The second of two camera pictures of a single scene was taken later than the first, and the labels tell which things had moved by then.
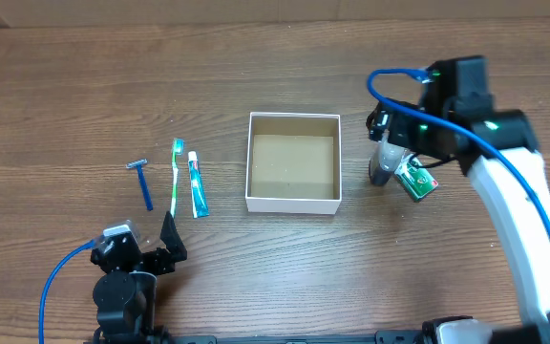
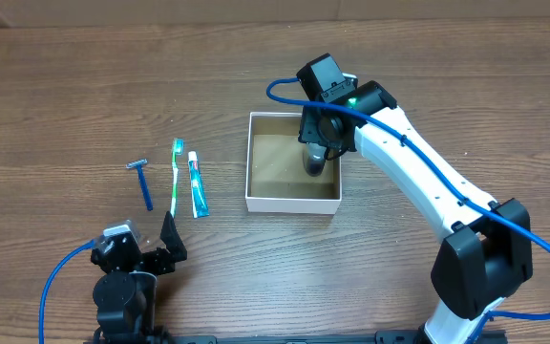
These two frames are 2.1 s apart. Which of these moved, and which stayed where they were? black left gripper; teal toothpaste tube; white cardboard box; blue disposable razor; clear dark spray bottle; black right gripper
Moved: black right gripper; clear dark spray bottle
Stayed: black left gripper; blue disposable razor; teal toothpaste tube; white cardboard box
